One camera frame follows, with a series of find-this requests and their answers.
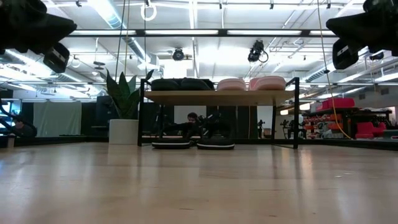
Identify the green artificial plant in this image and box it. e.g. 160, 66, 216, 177
98, 68, 155, 120

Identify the red storage bin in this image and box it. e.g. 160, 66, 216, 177
355, 121, 387, 139

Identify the wooden shelf black metal frame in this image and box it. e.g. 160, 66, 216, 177
137, 77, 300, 149

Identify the person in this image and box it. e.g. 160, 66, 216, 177
12, 115, 37, 138
186, 111, 200, 124

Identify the pink slide sandal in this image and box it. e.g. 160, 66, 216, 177
249, 75, 287, 91
216, 78, 247, 91

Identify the round black ceiling fixture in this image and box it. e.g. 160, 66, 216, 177
172, 47, 185, 62

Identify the white plant pot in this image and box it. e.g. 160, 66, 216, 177
108, 118, 139, 146

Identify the red box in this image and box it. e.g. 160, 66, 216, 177
316, 97, 356, 112

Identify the black flip-flop white-edged sole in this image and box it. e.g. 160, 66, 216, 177
151, 138, 192, 150
196, 138, 236, 151

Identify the yellow hanging cable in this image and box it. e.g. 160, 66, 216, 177
316, 0, 354, 140

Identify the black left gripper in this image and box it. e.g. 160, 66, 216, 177
0, 0, 78, 55

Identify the black overhead camera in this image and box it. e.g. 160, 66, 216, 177
247, 39, 269, 63

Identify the black overhead frame bar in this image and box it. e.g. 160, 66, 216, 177
67, 29, 340, 38

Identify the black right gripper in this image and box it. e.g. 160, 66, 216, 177
325, 0, 398, 57

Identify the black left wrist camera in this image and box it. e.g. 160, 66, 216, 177
42, 42, 71, 74

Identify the white hanging ring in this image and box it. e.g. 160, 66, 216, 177
140, 2, 158, 22

